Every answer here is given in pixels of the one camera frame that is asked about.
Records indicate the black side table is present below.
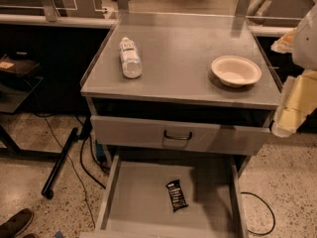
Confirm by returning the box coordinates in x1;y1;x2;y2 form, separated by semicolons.
0;75;63;161

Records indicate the grey open middle drawer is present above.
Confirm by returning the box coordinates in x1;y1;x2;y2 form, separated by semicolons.
80;156;249;238

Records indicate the grey horizontal rail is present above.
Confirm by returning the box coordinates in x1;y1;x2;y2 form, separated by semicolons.
0;14;117;29

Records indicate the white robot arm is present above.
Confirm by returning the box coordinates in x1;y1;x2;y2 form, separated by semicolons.
271;5;317;138

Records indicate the black stand leg with wheel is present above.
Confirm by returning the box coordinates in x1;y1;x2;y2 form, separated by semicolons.
42;128;77;199

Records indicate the grey metal drawer cabinet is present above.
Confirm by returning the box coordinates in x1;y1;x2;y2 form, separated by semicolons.
81;13;280;171

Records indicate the black drawer handle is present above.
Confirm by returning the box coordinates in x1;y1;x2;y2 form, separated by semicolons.
163;130;193;141

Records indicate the grey top drawer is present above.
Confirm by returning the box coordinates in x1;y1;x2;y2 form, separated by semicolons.
91;115;269;156

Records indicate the black floor cable left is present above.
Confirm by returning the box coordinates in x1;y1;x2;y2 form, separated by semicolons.
73;115;112;190

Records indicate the black rxbar chocolate bar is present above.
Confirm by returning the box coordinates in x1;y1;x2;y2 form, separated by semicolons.
166;179;188;212

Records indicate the dark box on table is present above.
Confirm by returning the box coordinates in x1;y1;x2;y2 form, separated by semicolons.
0;54;41;78

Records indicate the dark shoe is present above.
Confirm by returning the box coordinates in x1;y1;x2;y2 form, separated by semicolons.
0;208;34;238

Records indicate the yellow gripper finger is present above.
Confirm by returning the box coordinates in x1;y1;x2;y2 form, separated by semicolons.
270;28;296;54
271;69;317;138

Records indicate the clear plastic water bottle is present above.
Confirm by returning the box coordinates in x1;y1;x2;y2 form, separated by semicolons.
119;37;142;79

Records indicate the black floor cable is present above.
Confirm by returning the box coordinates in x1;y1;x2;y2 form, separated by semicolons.
73;115;112;190
241;191;276;237

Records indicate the white paper bowl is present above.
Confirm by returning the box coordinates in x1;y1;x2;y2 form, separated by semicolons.
211;56;262;88

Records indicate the black floor cable right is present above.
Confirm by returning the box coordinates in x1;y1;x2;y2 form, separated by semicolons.
241;191;276;237

